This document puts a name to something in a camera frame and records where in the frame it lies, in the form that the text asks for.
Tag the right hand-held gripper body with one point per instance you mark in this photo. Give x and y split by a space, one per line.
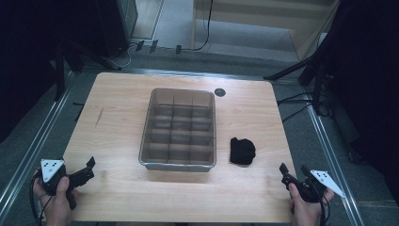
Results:
316 185

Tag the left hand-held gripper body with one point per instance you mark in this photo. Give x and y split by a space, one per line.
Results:
50 168

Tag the black sock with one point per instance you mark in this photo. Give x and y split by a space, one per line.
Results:
242 151

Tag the clear grey compartment organizer box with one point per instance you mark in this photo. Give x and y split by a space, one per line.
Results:
178 132

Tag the person's right hand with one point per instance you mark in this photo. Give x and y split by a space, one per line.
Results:
306 210

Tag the person's left hand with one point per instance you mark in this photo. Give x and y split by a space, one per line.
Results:
56 205

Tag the black metal stand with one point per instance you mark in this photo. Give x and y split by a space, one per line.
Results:
316 78
59 72

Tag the black round table grommet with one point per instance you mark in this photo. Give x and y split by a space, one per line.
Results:
220 92

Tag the dark curtain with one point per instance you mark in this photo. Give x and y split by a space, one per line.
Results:
370 78
28 47

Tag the dark cabinet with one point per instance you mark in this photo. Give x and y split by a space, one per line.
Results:
117 25

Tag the light wooden shelf unit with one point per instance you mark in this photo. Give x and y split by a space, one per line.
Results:
266 22

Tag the aluminium floor rail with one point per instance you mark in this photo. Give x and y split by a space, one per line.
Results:
34 138
332 157

